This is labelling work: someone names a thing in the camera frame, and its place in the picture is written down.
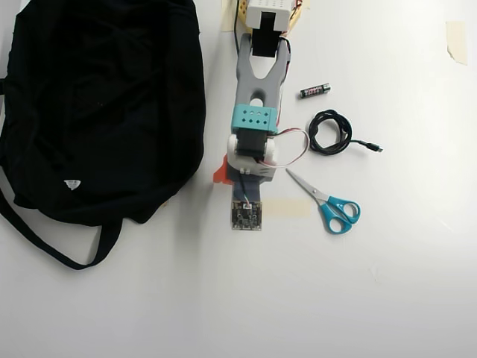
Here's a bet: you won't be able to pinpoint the white and dark gripper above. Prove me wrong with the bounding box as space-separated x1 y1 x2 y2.
212 154 277 203

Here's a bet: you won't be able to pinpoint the black fabric bag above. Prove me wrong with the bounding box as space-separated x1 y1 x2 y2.
0 0 207 271

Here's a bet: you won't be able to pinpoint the long beige masking tape strip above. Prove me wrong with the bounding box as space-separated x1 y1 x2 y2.
262 198 312 219

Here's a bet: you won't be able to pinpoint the black AAA battery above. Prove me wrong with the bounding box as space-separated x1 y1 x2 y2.
297 83 332 100

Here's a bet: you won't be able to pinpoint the white red servo wire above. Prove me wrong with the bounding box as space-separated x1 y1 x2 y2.
259 128 311 169

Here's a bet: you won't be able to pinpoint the blue handled scissors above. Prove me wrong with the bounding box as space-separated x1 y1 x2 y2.
285 167 361 235

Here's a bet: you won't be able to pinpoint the black camera cable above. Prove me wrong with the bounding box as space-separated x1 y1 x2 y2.
233 0 241 54

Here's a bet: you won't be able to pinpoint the black coiled USB cable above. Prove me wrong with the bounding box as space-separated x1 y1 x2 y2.
306 109 384 156

